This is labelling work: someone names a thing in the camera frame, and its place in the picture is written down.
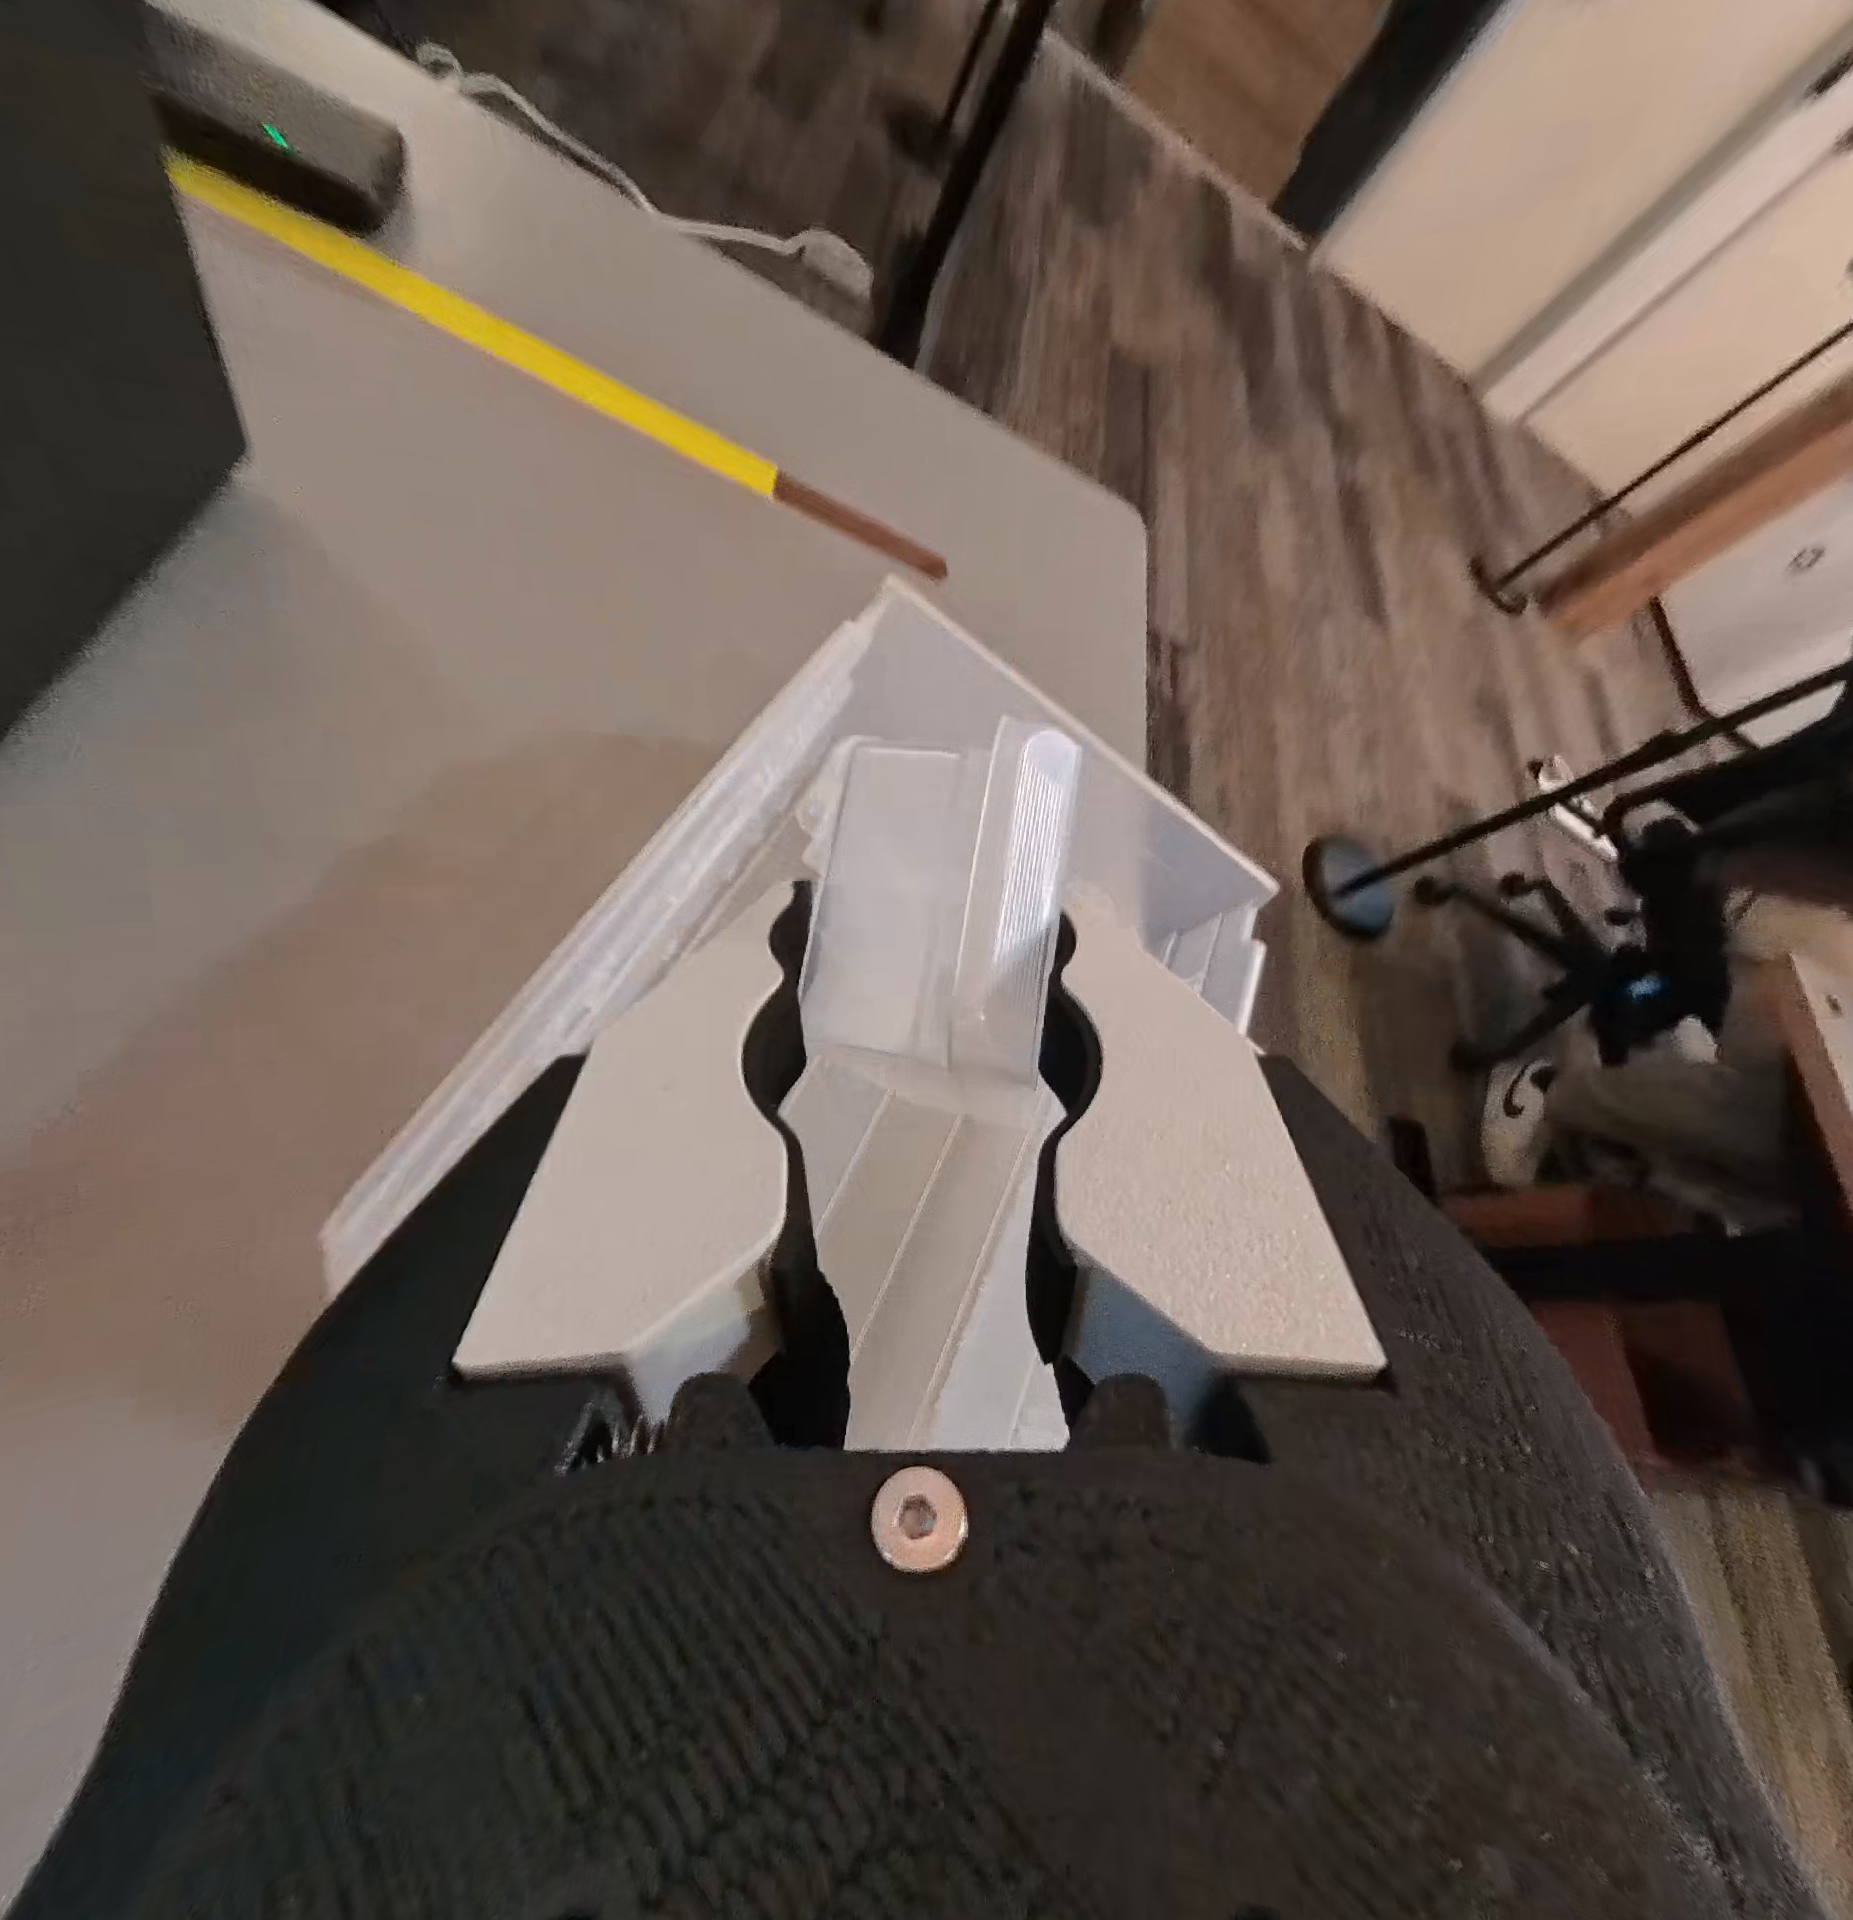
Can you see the clear plastic drawer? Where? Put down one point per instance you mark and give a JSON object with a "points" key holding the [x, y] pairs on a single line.
{"points": [[881, 898]]}

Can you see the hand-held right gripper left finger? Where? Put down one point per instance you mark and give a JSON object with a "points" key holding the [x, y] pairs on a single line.
{"points": [[626, 1203]]}

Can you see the black flat device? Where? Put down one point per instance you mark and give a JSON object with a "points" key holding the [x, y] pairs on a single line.
{"points": [[311, 158]]}

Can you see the black round base stand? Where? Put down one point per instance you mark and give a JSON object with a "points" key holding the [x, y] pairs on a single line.
{"points": [[1355, 890]]}

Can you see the black drawer cabinet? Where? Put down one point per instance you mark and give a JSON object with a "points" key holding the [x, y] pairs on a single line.
{"points": [[88, 375]]}

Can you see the raised wooden desk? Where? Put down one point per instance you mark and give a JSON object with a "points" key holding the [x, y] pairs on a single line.
{"points": [[1649, 557]]}

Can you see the clear plastic bin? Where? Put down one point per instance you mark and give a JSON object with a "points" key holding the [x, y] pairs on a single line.
{"points": [[684, 898]]}

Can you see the black metal leg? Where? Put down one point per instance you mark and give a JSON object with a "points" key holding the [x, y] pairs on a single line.
{"points": [[968, 181]]}

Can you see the yellow tape line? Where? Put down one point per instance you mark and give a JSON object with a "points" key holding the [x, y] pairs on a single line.
{"points": [[569, 369]]}

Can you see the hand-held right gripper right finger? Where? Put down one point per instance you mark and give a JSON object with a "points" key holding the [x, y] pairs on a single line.
{"points": [[1211, 1203]]}

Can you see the black office chair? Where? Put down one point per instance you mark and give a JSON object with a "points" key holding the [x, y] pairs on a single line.
{"points": [[1663, 931]]}

